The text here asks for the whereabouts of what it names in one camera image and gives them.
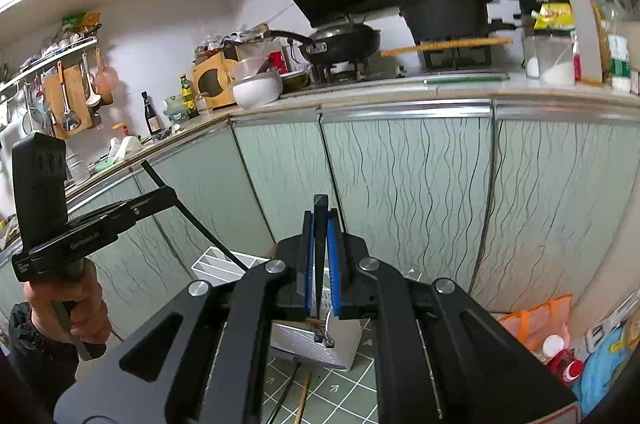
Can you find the white squeeze bottle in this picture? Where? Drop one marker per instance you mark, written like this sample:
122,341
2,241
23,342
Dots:
586,34

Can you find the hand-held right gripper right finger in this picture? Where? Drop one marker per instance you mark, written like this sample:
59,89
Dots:
334,264

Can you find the person's left forearm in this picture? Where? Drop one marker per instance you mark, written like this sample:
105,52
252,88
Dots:
30,354

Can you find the wooden chopstick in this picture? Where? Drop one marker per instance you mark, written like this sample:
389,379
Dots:
302,399

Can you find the black cooking pot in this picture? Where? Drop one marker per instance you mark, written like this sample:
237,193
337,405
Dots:
445,14

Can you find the clear plastic container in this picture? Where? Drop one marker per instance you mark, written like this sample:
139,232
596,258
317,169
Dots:
252,66

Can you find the white bowl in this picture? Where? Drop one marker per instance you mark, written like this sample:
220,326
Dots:
257,91

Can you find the green checkered tablecloth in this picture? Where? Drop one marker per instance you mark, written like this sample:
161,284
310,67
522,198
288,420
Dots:
345,399

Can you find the yellow countertop oven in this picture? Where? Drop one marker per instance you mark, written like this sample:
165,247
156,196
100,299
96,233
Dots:
215,81

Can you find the black frying pan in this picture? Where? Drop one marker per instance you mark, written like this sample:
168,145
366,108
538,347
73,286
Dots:
345,44

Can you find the yellow packet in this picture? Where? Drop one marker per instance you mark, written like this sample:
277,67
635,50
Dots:
555,16

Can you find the orange bag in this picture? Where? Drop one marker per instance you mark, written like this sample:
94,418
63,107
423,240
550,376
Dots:
537,324

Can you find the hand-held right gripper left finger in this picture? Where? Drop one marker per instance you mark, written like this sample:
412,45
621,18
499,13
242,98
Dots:
310,264

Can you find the wall utensil rack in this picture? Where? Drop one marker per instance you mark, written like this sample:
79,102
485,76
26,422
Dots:
50,59

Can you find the white bottle green label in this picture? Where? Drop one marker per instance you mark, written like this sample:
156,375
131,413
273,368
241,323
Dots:
620,64

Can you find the green wavy-pattern cabinet door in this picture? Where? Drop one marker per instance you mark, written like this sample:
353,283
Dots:
560,194
210,184
410,184
285,174
140,274

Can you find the person's left hand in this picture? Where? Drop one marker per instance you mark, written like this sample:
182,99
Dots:
85,304

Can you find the metal hanging ladle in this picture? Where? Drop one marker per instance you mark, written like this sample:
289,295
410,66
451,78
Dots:
70,114

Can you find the small clear jar white powder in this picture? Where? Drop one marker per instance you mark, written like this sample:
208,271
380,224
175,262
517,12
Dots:
530,61

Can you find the green bottle yellow label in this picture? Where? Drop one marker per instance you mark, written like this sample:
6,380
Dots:
189,96

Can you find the dark sauce bottle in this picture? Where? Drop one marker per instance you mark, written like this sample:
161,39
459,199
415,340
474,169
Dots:
151,119

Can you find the white plastic bag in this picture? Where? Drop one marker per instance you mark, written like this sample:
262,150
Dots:
127,148

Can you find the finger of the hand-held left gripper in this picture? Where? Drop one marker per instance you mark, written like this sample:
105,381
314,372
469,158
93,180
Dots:
150,201

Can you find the wooden cutting board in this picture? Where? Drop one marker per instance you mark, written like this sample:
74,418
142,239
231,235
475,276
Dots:
55,104

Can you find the gas stove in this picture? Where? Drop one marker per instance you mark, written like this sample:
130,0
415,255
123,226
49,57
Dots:
400,66

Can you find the large clear jar white powder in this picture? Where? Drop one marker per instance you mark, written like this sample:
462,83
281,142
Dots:
557,64

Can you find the red cap bottle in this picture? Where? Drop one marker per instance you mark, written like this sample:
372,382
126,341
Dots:
562,361

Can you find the white plastic utensil holder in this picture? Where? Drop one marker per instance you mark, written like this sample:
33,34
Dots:
340,349

